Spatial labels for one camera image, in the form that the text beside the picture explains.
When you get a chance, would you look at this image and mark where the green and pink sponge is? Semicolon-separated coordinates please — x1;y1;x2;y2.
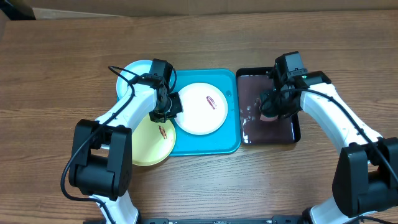
260;114;278;122

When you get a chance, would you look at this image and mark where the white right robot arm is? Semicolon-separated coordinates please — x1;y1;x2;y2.
260;69;397;223

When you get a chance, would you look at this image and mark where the light blue plate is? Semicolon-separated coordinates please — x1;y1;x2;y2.
116;60;152;101

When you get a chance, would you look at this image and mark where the yellow plate with stain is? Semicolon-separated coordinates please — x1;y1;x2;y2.
132;115;176;166

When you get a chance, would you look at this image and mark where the teal plastic serving tray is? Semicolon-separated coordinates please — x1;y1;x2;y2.
170;69;241;156

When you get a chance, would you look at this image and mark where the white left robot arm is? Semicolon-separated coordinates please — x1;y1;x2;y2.
60;70;182;223

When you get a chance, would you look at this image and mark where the pink plate with red stain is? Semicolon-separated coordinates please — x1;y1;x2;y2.
175;83;228;135

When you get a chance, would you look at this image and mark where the dark object top left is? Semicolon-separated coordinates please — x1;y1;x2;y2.
1;0;36;21

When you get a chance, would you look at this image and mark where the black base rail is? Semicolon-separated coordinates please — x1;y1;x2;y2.
134;215;310;224

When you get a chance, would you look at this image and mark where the black rectangular water tray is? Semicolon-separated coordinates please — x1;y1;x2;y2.
236;67;301;145

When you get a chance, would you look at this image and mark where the brown cardboard backdrop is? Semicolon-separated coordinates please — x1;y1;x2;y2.
24;0;397;16

